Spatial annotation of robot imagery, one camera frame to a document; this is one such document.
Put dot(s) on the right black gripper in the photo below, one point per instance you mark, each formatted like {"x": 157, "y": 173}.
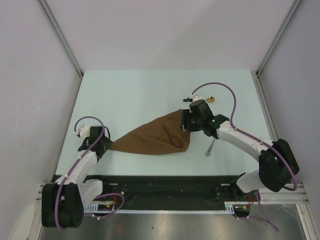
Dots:
{"x": 186, "y": 116}

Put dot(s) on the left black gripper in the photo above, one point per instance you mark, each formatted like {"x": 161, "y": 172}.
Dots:
{"x": 107, "y": 143}

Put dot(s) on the gold spoon with dark handle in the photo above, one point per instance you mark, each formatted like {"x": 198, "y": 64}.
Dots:
{"x": 209, "y": 99}

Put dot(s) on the silver fork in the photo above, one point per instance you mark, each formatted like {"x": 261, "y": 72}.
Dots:
{"x": 209, "y": 150}

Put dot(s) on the brown cloth napkin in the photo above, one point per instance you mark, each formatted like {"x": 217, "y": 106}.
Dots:
{"x": 160, "y": 136}

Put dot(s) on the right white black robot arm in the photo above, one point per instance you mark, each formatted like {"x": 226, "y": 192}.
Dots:
{"x": 277, "y": 165}

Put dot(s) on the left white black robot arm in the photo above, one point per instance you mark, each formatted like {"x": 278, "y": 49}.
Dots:
{"x": 63, "y": 202}

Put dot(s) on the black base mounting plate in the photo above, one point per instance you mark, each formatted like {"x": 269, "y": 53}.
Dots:
{"x": 215, "y": 188}

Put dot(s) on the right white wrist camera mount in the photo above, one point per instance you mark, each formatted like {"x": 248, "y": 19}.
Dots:
{"x": 194, "y": 97}

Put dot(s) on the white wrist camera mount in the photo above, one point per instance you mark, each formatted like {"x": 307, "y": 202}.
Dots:
{"x": 194, "y": 97}
{"x": 82, "y": 132}

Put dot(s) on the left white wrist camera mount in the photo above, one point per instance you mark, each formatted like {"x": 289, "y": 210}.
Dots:
{"x": 82, "y": 132}

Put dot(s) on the right side aluminium rail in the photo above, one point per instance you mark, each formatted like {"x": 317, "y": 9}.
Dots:
{"x": 265, "y": 106}

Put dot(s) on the white slotted cable duct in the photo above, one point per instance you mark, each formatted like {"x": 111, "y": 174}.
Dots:
{"x": 92, "y": 209}

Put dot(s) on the left aluminium corner post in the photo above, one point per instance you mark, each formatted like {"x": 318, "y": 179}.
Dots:
{"x": 49, "y": 15}

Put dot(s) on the aluminium corner post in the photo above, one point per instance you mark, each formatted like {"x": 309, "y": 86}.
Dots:
{"x": 279, "y": 35}
{"x": 49, "y": 15}

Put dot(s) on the right aluminium corner post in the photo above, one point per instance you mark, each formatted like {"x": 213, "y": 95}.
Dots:
{"x": 279, "y": 35}

